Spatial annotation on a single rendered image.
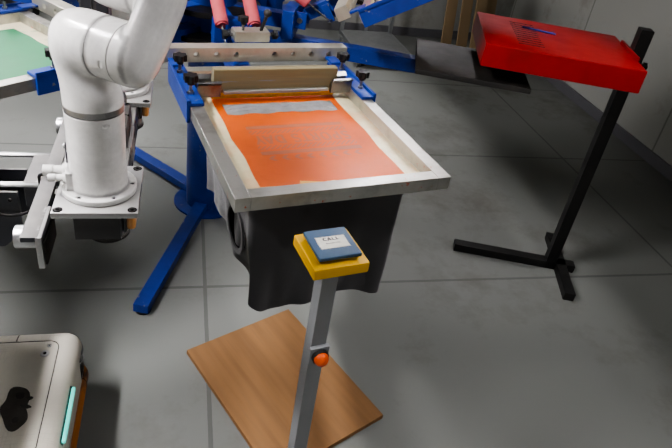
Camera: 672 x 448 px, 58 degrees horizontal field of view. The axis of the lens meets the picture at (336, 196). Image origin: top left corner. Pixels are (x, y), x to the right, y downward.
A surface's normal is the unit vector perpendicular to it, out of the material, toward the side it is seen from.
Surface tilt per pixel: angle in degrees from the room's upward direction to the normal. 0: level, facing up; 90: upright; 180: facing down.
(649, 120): 90
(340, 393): 0
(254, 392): 0
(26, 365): 0
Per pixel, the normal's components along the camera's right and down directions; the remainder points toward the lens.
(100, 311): 0.14, -0.84
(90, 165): 0.09, 0.54
